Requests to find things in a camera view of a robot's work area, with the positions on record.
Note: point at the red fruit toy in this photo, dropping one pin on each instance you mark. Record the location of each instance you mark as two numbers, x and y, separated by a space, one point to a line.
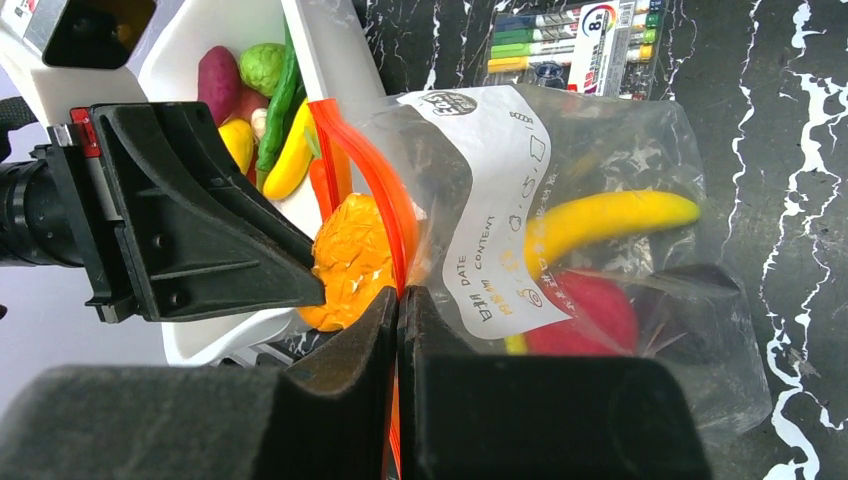
602 321

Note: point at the orange carrot toy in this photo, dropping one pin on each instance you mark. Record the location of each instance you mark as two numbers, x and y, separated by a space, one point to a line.
318 176

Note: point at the pink peach toy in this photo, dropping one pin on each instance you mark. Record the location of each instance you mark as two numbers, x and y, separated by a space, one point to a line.
249 101

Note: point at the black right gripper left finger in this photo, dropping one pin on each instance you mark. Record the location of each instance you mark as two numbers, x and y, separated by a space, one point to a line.
324 417

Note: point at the clear orange-zip bag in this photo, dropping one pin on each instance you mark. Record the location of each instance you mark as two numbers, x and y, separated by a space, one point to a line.
457 175

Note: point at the purple sweet potato toy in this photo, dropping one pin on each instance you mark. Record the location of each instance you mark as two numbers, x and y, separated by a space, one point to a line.
219 83

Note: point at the green custard apple toy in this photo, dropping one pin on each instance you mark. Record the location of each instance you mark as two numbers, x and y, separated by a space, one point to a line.
260 67

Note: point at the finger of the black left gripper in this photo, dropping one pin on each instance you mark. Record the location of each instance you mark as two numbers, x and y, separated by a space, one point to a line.
166 226

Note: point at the white garlic bulb toy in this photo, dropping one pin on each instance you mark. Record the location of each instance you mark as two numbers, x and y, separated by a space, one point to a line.
258 122

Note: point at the yellow banana toy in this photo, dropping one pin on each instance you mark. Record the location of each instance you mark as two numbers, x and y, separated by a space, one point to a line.
592 219
293 163

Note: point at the white plastic food bin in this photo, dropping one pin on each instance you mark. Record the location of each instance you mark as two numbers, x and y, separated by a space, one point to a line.
335 62

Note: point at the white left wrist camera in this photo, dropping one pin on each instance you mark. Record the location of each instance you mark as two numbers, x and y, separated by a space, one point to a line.
66 54

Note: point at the orange ginger root toy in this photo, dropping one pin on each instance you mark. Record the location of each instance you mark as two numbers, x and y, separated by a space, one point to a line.
354 262

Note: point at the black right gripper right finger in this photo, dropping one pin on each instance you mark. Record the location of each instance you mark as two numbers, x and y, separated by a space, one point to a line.
466 415

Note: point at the pack of coloured markers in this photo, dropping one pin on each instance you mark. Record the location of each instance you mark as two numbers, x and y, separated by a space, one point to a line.
602 48

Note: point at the yellow lemon toy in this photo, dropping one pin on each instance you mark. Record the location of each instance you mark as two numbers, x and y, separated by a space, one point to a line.
238 138

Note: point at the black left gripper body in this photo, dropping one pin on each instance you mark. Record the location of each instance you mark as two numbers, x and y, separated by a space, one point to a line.
34 227

